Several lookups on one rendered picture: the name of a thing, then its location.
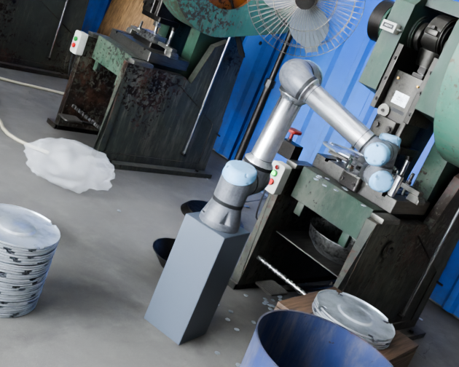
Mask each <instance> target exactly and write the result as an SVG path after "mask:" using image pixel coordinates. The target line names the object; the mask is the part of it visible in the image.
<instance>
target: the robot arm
mask: <svg viewBox="0 0 459 367"><path fill-rule="evenodd" d="M279 80H280V83H281V86H280V88H279V90H280V97H279V99H278V101H277V103H276V104H275V107H274V109H273V110H272V113H271V115H270V117H269V119H268V120H267V122H266V124H265V126H264V128H263V130H262V132H261V134H260V136H259V138H258V140H257V142H256V144H255V146H254V147H253V149H252V151H251V152H250V153H247V154H246V155H245V156H244V158H243V160H242V161H240V160H239V161H237V160H231V161H229V162H228V163H227V164H226V165H225V167H224V169H223V171H222V174H221V177H220V179H219V182H218V184H217V186H216V189H215V192H214V193H213V196H212V198H211V200H210V201H209V202H208V203H207V204H206V205H205V207H204V208H203V209H202V210H201V212H200V215H199V217H200V220H201V221H202V222H203V223H205V224H206V225H208V226H209V227H211V228H213V229H215V230H218V231H220V232H224V233H228V234H235V233H237V232H238V230H239V228H240V220H241V211H242V209H243V206H244V204H245V202H246V199H247V197H248V196H250V195H252V194H258V193H260V192H262V191H263V190H264V189H265V188H266V187H267V186H268V184H269V182H270V174H271V172H272V170H273V166H272V161H273V160H274V158H275V155H276V154H277V152H278V150H279V148H280V147H281V144H282V142H283V140H284V138H285V137H286V135H287V133H288V131H289V129H290V127H291V125H292V123H293V122H294V120H295V118H296V116H297V114H298V112H299V110H300V109H301V107H302V106H303V105H305V104H307V105H308V106H309V107H311V109H312V110H314V112H316V113H317V114H318V115H319V116H320V117H321V118H322V119H324V120H325V121H326V122H327V123H328V124H329V125H330V126H331V127H333V128H334V129H335V130H336V131H337V132H338V133H339V134H340V135H341V136H342V137H343V138H344V139H345V140H346V141H348V142H349V143H350V144H351V145H352V146H353V147H354V148H356V149H357V150H358V151H359V152H360V153H361V154H362V155H363V156H362V155H360V156H359V155H357V154H356V153H353V152H351V153H352V154H350V157H349V159H348V160H347V162H346V163H345V168H344V170H346V171H347V172H348V173H351V174H353V175H356V176H357V177H359V178H360V179H362V181H364V182H365V183H366V185H367V186H368V185H369V186H370V187H371V188H372V189H373V190H375V191H377V192H387V191H388V190H390V189H391V187H392V185H393V177H392V175H391V173H392V171H393V166H394V163H395V161H396V157H397V154H398V151H399V149H400V144H401V139H400V137H397V136H395V135H391V134H387V133H381V134H380V137H377V136H376V135H375V134H374V133H373V132H372V131H371V130H370V129H369V128H368V127H366V126H365V125H364V124H363V123H362V122H361V121H359V120H358V119H357V118H356V117H355V116H354V115H353V114H351V113H350V112H349V111H348V110H347V109H346V108H345V107H344V106H343V105H342V104H341V103H340V102H338V101H337V100H336V99H335V98H334V97H333V96H332V95H330V94H329V93H328V92H327V91H326V90H325V89H324V88H322V86H321V85H322V82H323V73H322V70H321V69H320V67H319V66H318V65H317V64H316V63H314V62H313V61H311V60H302V59H299V58H295V59H290V60H288V61H286V62H285V63H284V64H283V65H282V67H281V68H280V72H279Z"/></svg>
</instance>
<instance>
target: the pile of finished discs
mask: <svg viewBox="0 0 459 367"><path fill-rule="evenodd" d="M338 294H339V293H338V292H337V291H336V290H322V291H319V292H318V294H317V296H316V297H315V299H314V302H313V304H312V309H313V313H314V315H317V316H319V317H323V318H325V319H327V320H330V321H332V322H334V323H336V324H338V325H340V326H342V327H344V328H346V329H348V330H349V331H352V332H353V333H355V334H356V335H358V336H360V337H361V338H362V339H364V340H365V341H367V342H368V343H370V344H371V345H372V346H373V347H374V348H376V349H377V350H384V349H385V348H387V347H388V346H389V345H390V343H391V341H392V340H393V338H394V336H395V334H396V332H395V328H394V327H393V324H392V323H391V324H390V323H389V322H388V319H387V317H386V316H384V314H383V313H381V312H380V311H379V310H378V309H376V308H374V307H373V306H372V305H370V304H368V303H366V302H365V301H363V300H361V299H359V298H357V297H355V296H352V295H350V294H348V293H344V292H342V293H340V294H339V295H338ZM387 323H389V324H387Z"/></svg>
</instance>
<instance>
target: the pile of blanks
mask: <svg viewBox="0 0 459 367"><path fill-rule="evenodd" d="M58 243H59V241H58V242H57V243H56V244H55V245H54V246H52V247H49V248H43V249H40V248H38V249H25V248H16V247H13V246H10V245H5V244H3V243H0V317H2V318H10V317H11V316H13V317H20V316H23V315H26V314H28V313H29V312H31V311H32V310H33V309H34V308H35V307H36V304H37V301H38V298H39V296H40V294H41V292H42V288H43V285H44V282H45V279H46V277H47V273H48V270H49V268H50V265H51V263H52V258H53V256H54V254H55V251H56V248H57V246H58Z"/></svg>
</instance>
